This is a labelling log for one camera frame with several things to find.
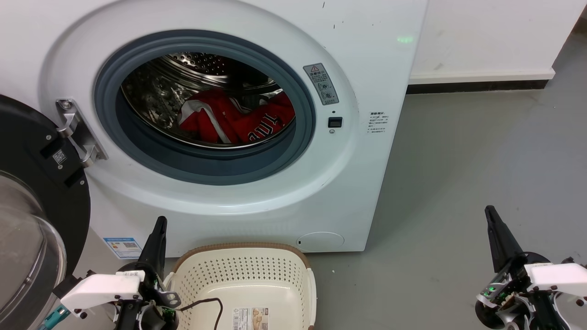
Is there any thin black cable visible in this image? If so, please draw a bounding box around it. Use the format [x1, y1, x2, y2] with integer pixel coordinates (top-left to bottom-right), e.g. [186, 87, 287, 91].
[177, 298, 224, 330]

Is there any small printed text sticker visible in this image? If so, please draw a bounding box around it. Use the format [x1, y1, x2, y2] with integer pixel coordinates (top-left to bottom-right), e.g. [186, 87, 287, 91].
[367, 111, 390, 134]

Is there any grey warning sticker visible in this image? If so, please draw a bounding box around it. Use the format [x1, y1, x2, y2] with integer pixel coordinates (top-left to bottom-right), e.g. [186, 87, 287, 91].
[303, 63, 340, 106]

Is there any white front-load washing machine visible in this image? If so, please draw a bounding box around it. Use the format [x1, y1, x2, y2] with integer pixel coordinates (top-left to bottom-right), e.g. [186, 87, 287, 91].
[0, 0, 429, 258]

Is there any teal left cable plug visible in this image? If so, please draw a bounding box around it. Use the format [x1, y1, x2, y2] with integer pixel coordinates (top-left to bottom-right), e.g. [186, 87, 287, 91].
[38, 306, 70, 330]

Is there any silver metal door hinge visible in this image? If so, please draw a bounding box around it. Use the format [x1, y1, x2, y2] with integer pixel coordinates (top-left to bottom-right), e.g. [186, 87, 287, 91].
[55, 98, 109, 168]

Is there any red basketball jersey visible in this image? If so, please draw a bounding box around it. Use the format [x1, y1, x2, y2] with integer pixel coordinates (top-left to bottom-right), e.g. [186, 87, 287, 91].
[178, 88, 295, 146]

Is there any stainless steel washing machine drum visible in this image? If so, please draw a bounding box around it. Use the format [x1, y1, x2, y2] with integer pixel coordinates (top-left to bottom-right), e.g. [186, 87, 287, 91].
[120, 52, 296, 149]

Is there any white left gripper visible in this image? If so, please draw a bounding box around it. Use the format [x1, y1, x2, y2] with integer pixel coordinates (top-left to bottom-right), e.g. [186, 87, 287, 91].
[60, 216, 180, 330]

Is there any cream perforated laundry basket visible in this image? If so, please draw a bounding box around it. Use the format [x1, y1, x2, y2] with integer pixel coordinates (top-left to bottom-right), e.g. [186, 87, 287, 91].
[164, 243, 317, 330]

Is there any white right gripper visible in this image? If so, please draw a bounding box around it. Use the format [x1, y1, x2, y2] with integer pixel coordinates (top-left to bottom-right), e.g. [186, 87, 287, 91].
[475, 205, 587, 330]

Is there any round white filter cover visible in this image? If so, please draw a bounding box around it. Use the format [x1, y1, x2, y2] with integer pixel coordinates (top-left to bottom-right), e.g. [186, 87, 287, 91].
[296, 231, 345, 253]

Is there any black washing machine door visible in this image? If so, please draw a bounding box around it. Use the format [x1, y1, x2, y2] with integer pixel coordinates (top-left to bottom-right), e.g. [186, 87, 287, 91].
[0, 94, 91, 330]

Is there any grey rubber door gasket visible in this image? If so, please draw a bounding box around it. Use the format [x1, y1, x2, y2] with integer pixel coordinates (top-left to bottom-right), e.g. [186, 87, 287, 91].
[94, 30, 317, 186]

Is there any blue energy label sticker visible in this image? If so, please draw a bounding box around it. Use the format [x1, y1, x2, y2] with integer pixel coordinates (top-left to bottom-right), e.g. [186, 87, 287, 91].
[103, 237, 143, 259]

